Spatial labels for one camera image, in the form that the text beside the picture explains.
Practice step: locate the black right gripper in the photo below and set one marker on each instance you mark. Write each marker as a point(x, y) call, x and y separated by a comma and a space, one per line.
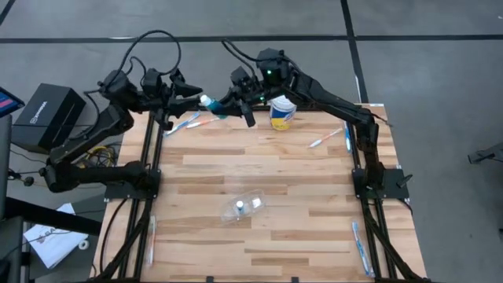
point(247, 90)

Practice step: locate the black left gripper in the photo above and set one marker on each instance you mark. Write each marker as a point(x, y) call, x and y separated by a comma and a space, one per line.
point(155, 94)

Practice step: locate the teal mouthwash bottle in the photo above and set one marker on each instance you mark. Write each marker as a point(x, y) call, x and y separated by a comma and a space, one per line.
point(214, 106)

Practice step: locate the clear plastic container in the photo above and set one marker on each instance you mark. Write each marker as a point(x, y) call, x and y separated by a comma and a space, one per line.
point(251, 210)

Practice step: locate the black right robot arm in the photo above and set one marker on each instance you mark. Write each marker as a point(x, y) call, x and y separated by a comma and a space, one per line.
point(334, 103)

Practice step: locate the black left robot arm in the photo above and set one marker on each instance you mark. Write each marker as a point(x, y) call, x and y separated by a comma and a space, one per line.
point(98, 175)

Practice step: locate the blue white toothbrush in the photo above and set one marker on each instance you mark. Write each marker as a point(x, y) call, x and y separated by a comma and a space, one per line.
point(181, 125)

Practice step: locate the orange white toothbrush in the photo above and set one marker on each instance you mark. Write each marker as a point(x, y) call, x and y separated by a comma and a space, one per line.
point(200, 123)
point(325, 138)

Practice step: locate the white blue yellow wipes canister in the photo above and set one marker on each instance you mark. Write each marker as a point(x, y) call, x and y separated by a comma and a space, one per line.
point(282, 118)

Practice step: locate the small white plastic item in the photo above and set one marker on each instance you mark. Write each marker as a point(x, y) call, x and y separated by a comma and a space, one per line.
point(256, 203)

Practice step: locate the black cardboard box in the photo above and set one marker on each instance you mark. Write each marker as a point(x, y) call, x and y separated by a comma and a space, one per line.
point(47, 118)

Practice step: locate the packaged red toothbrush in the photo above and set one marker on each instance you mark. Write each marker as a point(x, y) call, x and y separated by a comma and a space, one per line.
point(151, 239)

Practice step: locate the tablet with pink screen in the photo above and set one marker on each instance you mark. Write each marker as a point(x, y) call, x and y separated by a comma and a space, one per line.
point(9, 103)

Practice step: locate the white tape roll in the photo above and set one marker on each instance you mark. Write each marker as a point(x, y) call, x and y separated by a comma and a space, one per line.
point(79, 244)

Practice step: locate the black operator stand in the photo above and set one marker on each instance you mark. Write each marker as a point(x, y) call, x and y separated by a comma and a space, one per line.
point(39, 214)

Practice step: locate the packaged blue toothbrush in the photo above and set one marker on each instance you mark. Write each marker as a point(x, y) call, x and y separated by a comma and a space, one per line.
point(360, 247)

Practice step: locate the white paper sheets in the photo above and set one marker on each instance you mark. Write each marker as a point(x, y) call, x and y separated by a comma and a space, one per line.
point(55, 243)

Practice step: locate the black stand foot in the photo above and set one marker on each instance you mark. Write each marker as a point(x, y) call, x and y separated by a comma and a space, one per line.
point(487, 155)

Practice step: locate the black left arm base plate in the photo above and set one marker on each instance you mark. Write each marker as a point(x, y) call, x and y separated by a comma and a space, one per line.
point(118, 192)

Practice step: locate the black metal table frame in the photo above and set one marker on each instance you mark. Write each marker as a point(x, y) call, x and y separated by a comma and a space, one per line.
point(356, 157)

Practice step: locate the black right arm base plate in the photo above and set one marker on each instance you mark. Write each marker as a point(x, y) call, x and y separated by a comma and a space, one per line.
point(393, 188)

